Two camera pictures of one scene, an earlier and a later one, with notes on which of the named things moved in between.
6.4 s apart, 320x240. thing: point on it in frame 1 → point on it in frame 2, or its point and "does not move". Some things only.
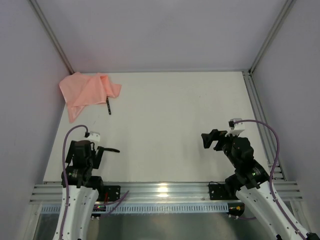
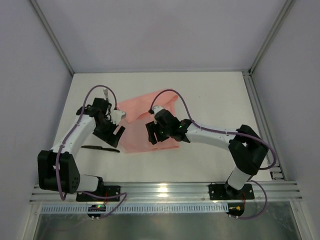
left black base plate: (111, 193) does not move
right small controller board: (236, 208) does not move
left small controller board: (98, 208) does not move
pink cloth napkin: (79, 89) → (135, 138)
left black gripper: (99, 155) → (110, 133)
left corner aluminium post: (39, 15) does not move
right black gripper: (218, 140) → (155, 130)
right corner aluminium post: (286, 11) does not move
